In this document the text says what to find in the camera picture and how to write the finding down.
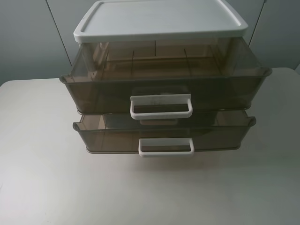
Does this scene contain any smoked transparent drawer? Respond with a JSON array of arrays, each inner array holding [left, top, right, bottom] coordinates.
[[73, 110, 256, 157], [60, 37, 272, 115]]

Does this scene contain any white drawer cabinet frame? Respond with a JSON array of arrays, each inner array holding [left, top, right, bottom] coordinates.
[[73, 0, 248, 43]]

